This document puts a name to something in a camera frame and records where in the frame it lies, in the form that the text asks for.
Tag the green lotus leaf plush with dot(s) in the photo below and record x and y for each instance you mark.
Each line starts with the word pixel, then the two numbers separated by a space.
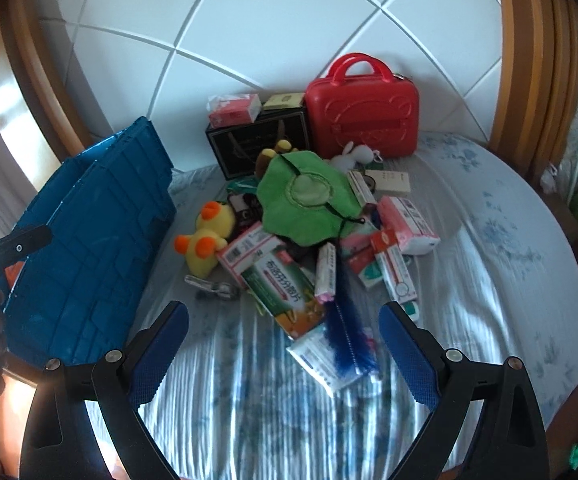
pixel 306 200

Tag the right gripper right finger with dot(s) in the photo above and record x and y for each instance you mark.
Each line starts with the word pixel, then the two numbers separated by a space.
pixel 509 441

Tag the yellow duck plush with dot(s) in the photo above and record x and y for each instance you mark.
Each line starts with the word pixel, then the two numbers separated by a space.
pixel 214 225

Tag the pink tissue pack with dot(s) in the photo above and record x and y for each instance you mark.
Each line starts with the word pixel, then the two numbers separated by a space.
pixel 233 109

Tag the white paper card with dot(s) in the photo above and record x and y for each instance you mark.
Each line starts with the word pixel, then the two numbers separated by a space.
pixel 390 182

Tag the blue bottle brush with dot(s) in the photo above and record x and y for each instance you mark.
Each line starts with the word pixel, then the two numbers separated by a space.
pixel 345 332

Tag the brown bear plush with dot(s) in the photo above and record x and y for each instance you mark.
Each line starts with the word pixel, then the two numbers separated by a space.
pixel 282 147

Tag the green orange medicine box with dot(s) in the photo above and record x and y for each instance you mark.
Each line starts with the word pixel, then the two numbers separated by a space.
pixel 279 284

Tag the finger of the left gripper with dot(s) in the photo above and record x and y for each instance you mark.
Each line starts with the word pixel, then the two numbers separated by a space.
pixel 20 243

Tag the pink white tissue box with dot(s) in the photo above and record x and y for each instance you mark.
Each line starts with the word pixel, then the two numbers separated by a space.
pixel 413 234

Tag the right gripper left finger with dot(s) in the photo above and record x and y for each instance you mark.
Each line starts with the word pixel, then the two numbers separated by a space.
pixel 59 442

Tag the red hard carry case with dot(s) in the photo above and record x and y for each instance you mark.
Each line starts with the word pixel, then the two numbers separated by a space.
pixel 362 101

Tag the red white medicine box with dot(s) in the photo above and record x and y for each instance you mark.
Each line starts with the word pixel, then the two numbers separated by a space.
pixel 394 270

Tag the white blue medicine box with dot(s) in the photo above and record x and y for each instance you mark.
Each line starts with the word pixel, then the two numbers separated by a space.
pixel 314 353

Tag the beige small box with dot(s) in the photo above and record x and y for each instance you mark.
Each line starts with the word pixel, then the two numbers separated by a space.
pixel 284 101

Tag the white bunny plush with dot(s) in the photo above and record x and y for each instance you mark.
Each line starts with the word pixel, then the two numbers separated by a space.
pixel 353 156

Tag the blue plastic storage crate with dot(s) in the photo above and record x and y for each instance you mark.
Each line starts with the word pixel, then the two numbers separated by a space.
pixel 108 210

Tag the black gift bag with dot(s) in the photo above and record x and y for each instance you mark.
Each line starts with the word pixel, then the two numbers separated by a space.
pixel 236 148

